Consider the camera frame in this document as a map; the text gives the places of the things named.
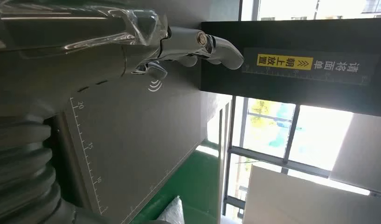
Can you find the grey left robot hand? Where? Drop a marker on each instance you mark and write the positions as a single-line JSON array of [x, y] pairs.
[[54, 61]]

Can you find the grey-white poly bag package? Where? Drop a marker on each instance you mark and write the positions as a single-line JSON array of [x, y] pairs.
[[174, 213]]

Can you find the green conveyor belt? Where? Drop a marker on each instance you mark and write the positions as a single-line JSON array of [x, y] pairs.
[[190, 182]]

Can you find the white flat board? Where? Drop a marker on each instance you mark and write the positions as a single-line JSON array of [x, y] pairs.
[[301, 201]]

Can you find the black scanner base plate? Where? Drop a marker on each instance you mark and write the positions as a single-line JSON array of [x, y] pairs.
[[131, 139]]

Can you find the dark window frame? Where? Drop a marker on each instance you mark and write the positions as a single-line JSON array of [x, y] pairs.
[[270, 159]]

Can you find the black scanner post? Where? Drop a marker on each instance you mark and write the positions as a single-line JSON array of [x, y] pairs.
[[301, 99]]

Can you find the scanner post label sticker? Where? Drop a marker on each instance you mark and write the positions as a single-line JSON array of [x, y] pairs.
[[332, 66]]

